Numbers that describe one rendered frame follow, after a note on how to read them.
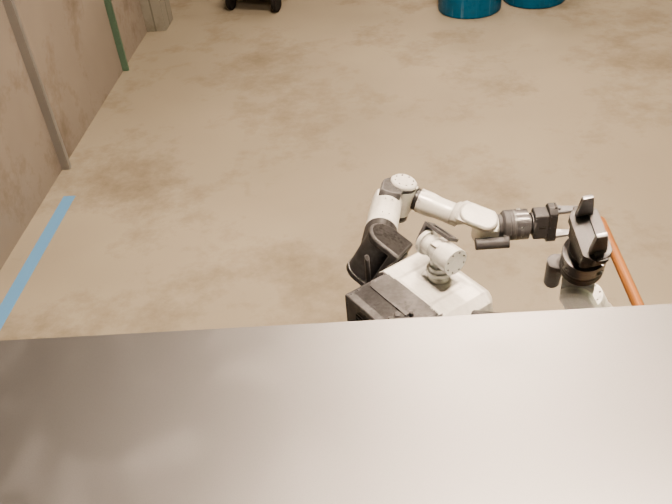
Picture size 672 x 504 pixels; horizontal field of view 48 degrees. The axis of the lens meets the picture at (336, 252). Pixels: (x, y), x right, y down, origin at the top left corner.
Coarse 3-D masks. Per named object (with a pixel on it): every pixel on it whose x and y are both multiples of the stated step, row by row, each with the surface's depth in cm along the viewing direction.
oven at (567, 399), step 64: (384, 320) 68; (448, 320) 68; (512, 320) 67; (576, 320) 66; (640, 320) 66; (0, 384) 66; (64, 384) 65; (128, 384) 65; (192, 384) 64; (256, 384) 63; (320, 384) 63; (384, 384) 62; (448, 384) 62; (512, 384) 61; (576, 384) 61; (640, 384) 60; (0, 448) 60; (64, 448) 60; (128, 448) 59; (192, 448) 59; (256, 448) 58; (320, 448) 58; (384, 448) 57; (448, 448) 57; (512, 448) 56; (576, 448) 56; (640, 448) 55
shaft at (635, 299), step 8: (600, 216) 227; (608, 232) 220; (616, 248) 214; (616, 256) 211; (616, 264) 210; (624, 264) 208; (624, 272) 206; (624, 280) 204; (632, 280) 203; (624, 288) 203; (632, 288) 200; (632, 296) 198; (640, 296) 198; (632, 304) 197; (640, 304) 195
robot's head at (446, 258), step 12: (420, 240) 175; (432, 240) 174; (444, 240) 173; (420, 252) 177; (432, 252) 173; (444, 252) 170; (456, 252) 169; (432, 264) 176; (444, 264) 169; (456, 264) 171; (432, 276) 176; (444, 276) 176
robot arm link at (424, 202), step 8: (416, 192) 216; (424, 192) 216; (432, 192) 217; (408, 200) 214; (416, 200) 216; (424, 200) 215; (432, 200) 215; (440, 200) 215; (448, 200) 216; (408, 208) 217; (416, 208) 217; (424, 208) 215; (432, 208) 215; (440, 208) 214; (448, 208) 214; (400, 216) 217; (432, 216) 217; (440, 216) 215; (448, 216) 214
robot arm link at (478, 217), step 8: (456, 208) 213; (464, 208) 211; (472, 208) 211; (480, 208) 211; (456, 216) 212; (464, 216) 210; (472, 216) 210; (480, 216) 210; (488, 216) 210; (496, 216) 210; (456, 224) 214; (464, 224) 212; (472, 224) 210; (480, 224) 209; (488, 224) 209; (496, 224) 209
